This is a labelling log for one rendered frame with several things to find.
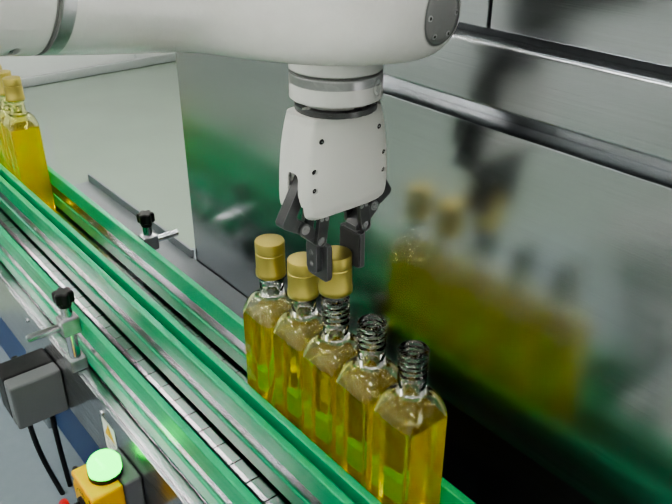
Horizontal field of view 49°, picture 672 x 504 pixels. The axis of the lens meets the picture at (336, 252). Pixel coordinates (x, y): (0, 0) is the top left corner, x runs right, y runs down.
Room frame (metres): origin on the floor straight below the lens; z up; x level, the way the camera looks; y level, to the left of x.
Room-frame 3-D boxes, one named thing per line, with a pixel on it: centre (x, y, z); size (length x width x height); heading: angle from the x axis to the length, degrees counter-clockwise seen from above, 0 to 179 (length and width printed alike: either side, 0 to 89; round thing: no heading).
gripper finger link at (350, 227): (0.67, -0.03, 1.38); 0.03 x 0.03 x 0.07; 39
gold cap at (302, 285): (0.70, 0.04, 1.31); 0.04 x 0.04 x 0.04
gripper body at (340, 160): (0.65, 0.00, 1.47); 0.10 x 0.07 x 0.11; 129
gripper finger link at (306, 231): (0.63, 0.03, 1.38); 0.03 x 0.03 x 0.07; 39
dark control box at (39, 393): (0.94, 0.49, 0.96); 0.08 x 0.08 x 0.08; 39
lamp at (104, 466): (0.72, 0.30, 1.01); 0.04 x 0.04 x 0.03
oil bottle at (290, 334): (0.70, 0.04, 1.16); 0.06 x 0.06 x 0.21; 40
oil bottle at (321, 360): (0.65, 0.00, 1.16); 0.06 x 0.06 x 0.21; 39
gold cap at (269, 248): (0.74, 0.07, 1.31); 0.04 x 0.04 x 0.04
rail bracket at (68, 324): (0.87, 0.40, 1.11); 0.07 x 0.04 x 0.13; 129
